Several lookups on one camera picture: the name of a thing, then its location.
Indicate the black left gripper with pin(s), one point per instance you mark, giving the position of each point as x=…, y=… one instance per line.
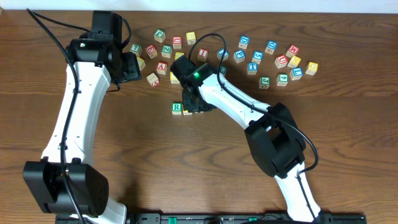
x=132, y=68

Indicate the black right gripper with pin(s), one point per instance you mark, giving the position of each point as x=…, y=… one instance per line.
x=187, y=105

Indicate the yellow o block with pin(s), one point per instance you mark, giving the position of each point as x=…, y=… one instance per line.
x=178, y=54
x=186, y=112

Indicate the green R wooden block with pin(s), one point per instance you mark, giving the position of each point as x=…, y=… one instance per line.
x=176, y=108

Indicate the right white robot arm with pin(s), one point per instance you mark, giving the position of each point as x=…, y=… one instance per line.
x=275, y=142

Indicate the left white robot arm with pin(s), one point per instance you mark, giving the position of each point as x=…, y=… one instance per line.
x=64, y=181

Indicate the yellow wooden block left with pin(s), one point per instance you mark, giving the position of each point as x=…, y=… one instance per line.
x=141, y=63

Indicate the green 7 wooden block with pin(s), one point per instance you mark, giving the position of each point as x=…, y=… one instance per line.
x=136, y=49

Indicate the tilted red A block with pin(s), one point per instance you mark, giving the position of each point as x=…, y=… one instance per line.
x=153, y=79

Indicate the yellow 8 wooden block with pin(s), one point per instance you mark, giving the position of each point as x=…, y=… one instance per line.
x=173, y=79

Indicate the red E wooden block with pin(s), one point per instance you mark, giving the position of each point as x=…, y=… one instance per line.
x=151, y=51

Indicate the red A block upright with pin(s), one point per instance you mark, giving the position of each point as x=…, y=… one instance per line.
x=161, y=68

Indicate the green Z wooden block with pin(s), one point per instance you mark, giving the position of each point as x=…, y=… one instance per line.
x=166, y=51

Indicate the blue L block centre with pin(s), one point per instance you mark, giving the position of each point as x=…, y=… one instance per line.
x=223, y=70

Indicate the blue l block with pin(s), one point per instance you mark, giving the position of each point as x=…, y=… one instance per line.
x=296, y=73
x=223, y=70

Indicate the green J block back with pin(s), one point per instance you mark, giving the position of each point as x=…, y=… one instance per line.
x=159, y=35

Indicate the green j block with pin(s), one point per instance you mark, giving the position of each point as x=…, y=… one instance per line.
x=159, y=35
x=264, y=82

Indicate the red I wooden block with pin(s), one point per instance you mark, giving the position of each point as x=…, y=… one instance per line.
x=203, y=55

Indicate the blue 2 wooden block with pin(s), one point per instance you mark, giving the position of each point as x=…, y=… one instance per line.
x=222, y=54

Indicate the red U block back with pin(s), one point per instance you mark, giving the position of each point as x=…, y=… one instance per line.
x=177, y=42

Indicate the red u block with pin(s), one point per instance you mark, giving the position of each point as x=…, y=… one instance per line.
x=177, y=42
x=281, y=61

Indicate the blue P wooden block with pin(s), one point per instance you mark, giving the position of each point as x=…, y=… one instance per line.
x=239, y=56

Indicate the yellow block back row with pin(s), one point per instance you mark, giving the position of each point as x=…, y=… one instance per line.
x=191, y=38

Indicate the blue T wooden block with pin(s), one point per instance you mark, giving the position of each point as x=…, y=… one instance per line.
x=252, y=68

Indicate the green J block front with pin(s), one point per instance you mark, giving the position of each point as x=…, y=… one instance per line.
x=264, y=82

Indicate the blue 5 wooden block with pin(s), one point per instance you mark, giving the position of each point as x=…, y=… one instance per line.
x=257, y=57

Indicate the blue D block left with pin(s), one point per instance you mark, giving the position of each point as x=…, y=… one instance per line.
x=243, y=42

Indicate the blue d block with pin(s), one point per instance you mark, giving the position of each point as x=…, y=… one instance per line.
x=243, y=42
x=271, y=46

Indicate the green 4 wooden block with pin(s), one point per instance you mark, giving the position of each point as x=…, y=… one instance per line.
x=282, y=79

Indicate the blue D block right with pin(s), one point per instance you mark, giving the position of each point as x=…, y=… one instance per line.
x=271, y=46

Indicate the red U block right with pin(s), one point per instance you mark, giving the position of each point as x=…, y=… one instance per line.
x=281, y=61

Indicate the blue L block right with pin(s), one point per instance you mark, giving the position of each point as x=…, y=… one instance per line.
x=296, y=73

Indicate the yellow K wooden block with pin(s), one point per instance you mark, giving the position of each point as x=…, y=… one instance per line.
x=294, y=62

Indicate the red M wooden block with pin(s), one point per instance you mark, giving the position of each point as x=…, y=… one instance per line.
x=291, y=51

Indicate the yellow G wooden block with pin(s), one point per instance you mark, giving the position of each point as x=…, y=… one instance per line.
x=311, y=68

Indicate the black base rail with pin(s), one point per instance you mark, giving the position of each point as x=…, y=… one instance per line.
x=155, y=218

